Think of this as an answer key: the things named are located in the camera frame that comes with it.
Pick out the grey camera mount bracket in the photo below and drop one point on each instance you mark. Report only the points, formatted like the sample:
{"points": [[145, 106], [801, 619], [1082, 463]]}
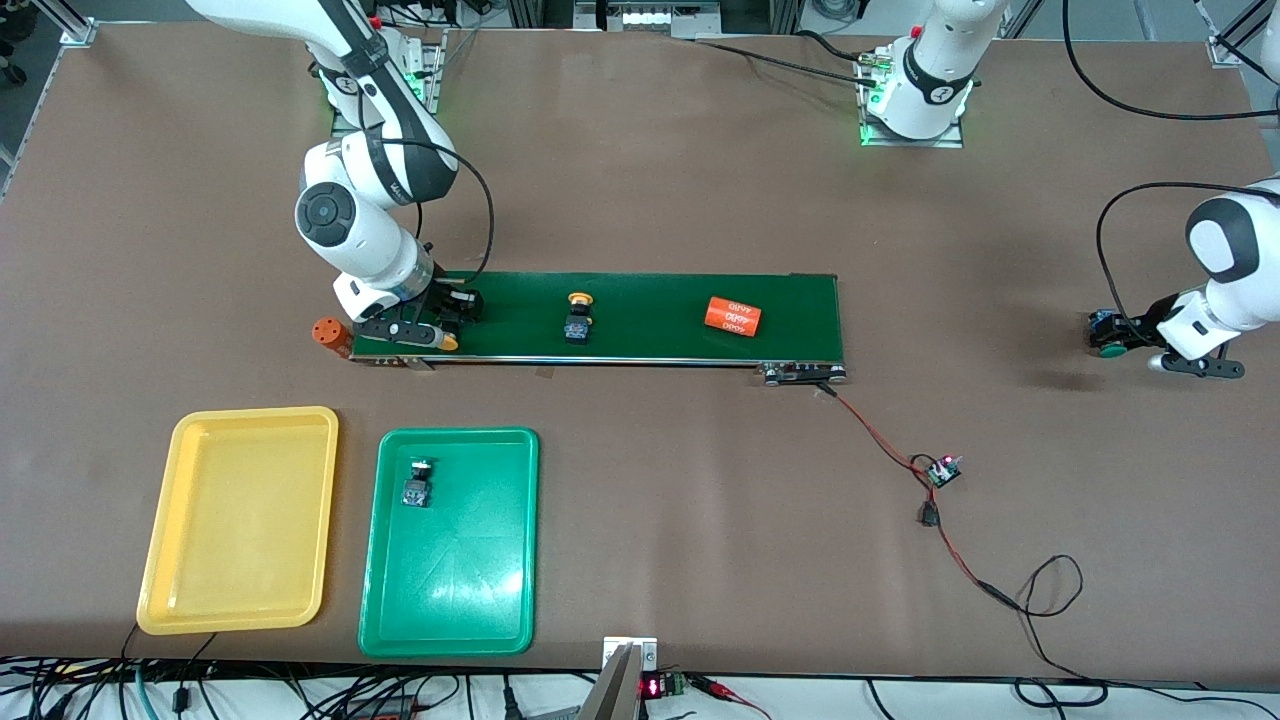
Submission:
{"points": [[625, 655]]}

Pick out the green plastic tray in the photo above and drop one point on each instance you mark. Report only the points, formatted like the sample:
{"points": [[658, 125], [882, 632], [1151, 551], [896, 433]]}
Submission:
{"points": [[450, 570]]}

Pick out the red alligator clip lead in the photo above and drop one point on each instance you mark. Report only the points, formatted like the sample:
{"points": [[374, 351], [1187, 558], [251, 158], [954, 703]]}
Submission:
{"points": [[720, 688]]}

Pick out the aluminium corner profile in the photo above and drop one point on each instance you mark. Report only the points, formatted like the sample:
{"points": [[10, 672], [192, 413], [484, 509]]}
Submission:
{"points": [[1225, 50], [80, 30]]}

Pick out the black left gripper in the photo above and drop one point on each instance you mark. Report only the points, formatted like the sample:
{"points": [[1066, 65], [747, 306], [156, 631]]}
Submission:
{"points": [[1142, 321]]}

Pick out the yellow plastic tray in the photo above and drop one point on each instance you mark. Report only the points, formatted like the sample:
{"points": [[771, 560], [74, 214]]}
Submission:
{"points": [[240, 520]]}

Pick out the small motor controller board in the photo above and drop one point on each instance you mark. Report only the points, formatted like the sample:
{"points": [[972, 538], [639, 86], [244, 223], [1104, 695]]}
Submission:
{"points": [[943, 472]]}

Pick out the aluminium frame rack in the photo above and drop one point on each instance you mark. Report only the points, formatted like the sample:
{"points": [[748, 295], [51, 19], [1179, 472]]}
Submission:
{"points": [[785, 15]]}

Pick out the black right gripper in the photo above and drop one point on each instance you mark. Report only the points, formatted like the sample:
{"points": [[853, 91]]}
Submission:
{"points": [[449, 296]]}

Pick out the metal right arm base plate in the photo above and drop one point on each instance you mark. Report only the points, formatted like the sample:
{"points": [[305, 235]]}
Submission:
{"points": [[437, 80]]}

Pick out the red digit display module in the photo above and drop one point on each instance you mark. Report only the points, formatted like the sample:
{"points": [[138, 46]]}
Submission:
{"points": [[655, 687]]}

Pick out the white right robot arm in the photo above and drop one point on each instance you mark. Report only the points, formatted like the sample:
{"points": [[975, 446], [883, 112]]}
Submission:
{"points": [[370, 250]]}

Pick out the white lit device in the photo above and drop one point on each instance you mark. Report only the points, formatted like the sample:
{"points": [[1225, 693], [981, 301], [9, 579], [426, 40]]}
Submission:
{"points": [[660, 18]]}

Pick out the green mushroom push button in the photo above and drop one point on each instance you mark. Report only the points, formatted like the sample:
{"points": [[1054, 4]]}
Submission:
{"points": [[417, 490], [1108, 349]]}

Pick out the green belt conveyor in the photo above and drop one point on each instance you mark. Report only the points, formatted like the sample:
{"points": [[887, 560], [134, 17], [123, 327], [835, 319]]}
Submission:
{"points": [[650, 290]]}

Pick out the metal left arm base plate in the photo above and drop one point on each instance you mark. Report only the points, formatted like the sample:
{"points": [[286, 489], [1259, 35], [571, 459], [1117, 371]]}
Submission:
{"points": [[950, 140]]}

